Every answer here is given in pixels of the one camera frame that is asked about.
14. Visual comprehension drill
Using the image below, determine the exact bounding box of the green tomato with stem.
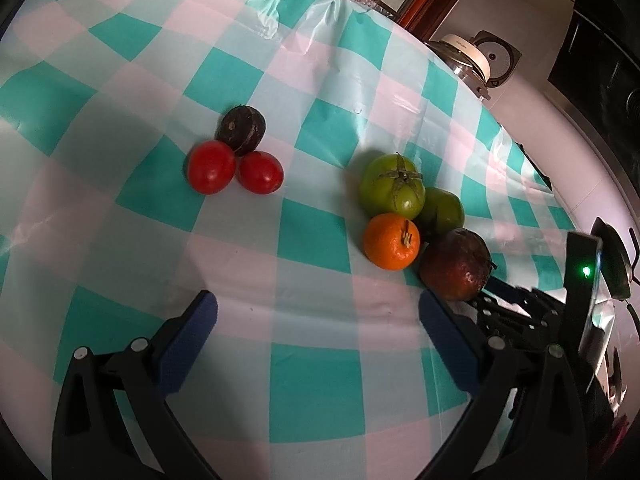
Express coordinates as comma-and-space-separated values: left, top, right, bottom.
358, 153, 425, 220

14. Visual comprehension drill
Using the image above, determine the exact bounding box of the smooth green tomato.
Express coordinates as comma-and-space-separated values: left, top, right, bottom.
416, 188, 465, 240

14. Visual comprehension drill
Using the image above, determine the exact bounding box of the dark purple passion fruit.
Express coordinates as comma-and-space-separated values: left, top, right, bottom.
216, 105, 266, 157

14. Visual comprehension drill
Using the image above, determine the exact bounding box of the black frying pan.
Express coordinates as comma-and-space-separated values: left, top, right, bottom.
589, 216, 640, 328

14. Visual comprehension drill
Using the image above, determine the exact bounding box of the round silver wall device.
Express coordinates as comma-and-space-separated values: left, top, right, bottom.
472, 30, 522, 88

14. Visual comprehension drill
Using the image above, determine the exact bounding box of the red tomato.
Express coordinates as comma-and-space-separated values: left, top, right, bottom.
186, 140, 236, 195
236, 151, 284, 195

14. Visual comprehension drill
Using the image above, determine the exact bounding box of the teal pink checkered tablecloth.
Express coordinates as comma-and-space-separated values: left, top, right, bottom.
1, 0, 573, 479

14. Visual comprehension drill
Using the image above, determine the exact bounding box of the orange tangerine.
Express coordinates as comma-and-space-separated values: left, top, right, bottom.
362, 212, 421, 271

